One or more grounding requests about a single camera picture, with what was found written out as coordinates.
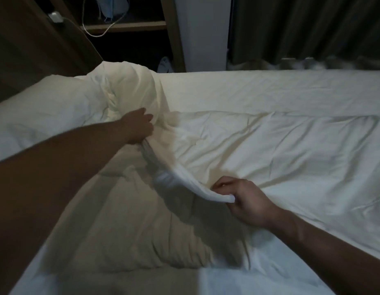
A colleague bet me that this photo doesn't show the person's left hand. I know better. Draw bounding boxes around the person's left hand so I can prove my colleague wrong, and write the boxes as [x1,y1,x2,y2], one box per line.
[119,108,154,145]

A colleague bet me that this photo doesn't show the person's right hand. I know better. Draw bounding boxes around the person's right hand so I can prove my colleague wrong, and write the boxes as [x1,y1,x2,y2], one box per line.
[210,176,283,230]

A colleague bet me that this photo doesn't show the white duvet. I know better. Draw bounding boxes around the white duvet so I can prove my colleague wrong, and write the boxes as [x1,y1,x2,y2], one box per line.
[74,61,380,295]

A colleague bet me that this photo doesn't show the person's right forearm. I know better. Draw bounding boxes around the person's right forearm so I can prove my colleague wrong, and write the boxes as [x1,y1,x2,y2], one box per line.
[269,208,380,295]

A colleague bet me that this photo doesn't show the person's left forearm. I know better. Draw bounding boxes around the person's left forearm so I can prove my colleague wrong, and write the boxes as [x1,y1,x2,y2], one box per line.
[0,119,133,295]

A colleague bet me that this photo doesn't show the white bag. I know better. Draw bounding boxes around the white bag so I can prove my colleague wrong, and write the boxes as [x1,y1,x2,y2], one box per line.
[157,56,174,73]

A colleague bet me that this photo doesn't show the wooden shelf unit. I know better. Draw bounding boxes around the wooden shelf unit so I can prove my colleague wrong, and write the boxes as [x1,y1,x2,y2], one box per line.
[30,0,187,74]

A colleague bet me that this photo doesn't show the white bed sheet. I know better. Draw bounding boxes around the white bed sheet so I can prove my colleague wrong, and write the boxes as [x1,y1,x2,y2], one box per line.
[10,69,380,295]

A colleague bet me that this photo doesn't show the white pillow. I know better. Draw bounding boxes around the white pillow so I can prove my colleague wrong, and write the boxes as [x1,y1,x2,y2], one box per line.
[0,74,120,166]

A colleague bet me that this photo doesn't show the blue face mask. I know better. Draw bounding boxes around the blue face mask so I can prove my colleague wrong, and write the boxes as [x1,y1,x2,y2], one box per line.
[97,0,130,23]

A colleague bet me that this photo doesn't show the dark curtain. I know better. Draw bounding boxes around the dark curtain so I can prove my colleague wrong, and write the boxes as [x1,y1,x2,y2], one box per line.
[228,0,380,71]

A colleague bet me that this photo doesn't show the white charging cable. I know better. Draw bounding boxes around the white charging cable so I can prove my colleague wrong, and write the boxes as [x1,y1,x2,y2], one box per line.
[63,0,130,38]

